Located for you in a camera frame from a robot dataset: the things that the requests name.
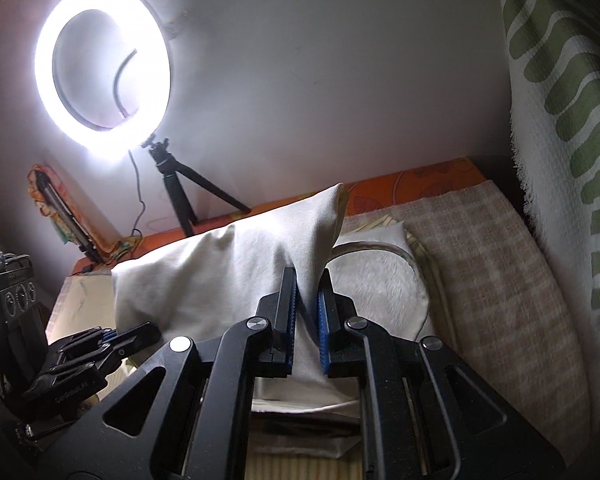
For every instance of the white camisole top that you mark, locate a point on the white camisole top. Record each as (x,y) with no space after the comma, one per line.
(220,280)

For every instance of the yellow striped bed sheet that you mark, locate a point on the yellow striped bed sheet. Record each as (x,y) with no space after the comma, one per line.
(300,467)

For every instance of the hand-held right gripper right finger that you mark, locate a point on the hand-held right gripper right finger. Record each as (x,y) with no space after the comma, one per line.
(324,330)

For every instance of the green white striped towel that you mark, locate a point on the green white striped towel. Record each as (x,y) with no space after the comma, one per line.
(545,110)

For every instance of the black mini tripod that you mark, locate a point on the black mini tripod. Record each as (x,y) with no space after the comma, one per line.
(172,180)

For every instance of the black gooseneck phone holder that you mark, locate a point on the black gooseneck phone holder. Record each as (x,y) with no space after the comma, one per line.
(117,75)

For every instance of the folded tripod with colourful cloth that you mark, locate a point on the folded tripod with colourful cloth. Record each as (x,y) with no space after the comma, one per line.
(37,195)

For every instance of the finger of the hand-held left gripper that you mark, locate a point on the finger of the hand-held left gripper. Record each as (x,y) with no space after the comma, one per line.
(140,335)
(80,342)

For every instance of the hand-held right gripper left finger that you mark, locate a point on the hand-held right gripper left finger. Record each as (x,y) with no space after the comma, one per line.
(292,320)

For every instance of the beige checked blanket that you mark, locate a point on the beige checked blanket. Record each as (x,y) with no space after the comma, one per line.
(505,285)

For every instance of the white textured folded cloth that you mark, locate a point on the white textured folded cloth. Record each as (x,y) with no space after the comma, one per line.
(375,285)

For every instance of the orange patterned bed sheet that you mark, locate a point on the orange patterned bed sheet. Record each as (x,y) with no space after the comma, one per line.
(430,180)

